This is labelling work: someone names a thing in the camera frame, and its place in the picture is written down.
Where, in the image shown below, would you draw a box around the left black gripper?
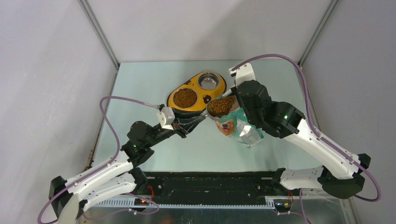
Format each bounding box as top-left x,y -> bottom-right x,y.
146,107 -> 205,147

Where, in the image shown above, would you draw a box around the metal food scoop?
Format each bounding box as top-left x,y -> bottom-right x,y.
197,96 -> 240,121

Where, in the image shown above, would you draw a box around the green pet food bag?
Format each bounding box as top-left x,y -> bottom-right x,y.
215,100 -> 264,147

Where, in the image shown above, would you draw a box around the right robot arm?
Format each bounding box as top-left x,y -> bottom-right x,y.
232,80 -> 371,199

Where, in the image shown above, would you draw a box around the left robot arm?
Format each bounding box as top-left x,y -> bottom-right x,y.
49,107 -> 206,221

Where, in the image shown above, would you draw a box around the brown pet food kibble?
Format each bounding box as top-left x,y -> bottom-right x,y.
173,88 -> 236,118

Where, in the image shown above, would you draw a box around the left steel bowl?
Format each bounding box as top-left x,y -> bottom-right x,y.
173,88 -> 198,108

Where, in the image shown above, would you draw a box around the steel bowl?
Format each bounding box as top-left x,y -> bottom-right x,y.
173,88 -> 198,108
197,72 -> 220,91

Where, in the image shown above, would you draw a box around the yellow double bowl feeder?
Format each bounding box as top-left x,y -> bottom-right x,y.
167,71 -> 227,111

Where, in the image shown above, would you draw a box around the right steel bowl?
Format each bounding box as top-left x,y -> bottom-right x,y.
197,72 -> 220,91

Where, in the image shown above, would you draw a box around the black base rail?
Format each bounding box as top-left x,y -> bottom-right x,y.
117,171 -> 302,206

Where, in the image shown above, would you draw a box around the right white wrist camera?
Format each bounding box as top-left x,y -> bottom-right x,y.
228,63 -> 256,87

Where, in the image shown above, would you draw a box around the grey slotted cable duct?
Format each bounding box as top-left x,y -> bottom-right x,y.
95,197 -> 275,209

